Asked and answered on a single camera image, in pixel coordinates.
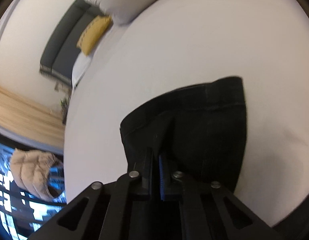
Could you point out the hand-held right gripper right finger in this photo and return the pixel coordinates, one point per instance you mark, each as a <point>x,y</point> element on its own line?
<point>163,180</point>

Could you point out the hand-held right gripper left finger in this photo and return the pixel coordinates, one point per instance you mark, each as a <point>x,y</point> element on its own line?
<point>149,175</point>

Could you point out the black pants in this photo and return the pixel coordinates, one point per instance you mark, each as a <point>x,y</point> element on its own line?
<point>194,120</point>

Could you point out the small green plant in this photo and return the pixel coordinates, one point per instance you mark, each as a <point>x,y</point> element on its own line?
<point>65,110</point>

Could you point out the beige puffer jacket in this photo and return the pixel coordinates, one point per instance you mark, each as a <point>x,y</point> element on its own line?
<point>32,170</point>

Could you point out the white cloth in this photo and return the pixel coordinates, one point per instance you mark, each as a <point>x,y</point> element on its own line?
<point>80,67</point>

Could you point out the white bed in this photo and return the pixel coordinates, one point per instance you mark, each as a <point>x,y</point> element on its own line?
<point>182,42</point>

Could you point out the grey sofa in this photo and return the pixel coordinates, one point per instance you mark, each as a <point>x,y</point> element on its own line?
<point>62,52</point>

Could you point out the yellow cushion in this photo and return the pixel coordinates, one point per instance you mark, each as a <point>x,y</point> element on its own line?
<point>93,33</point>

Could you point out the white pillow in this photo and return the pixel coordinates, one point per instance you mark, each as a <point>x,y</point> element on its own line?
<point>124,0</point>

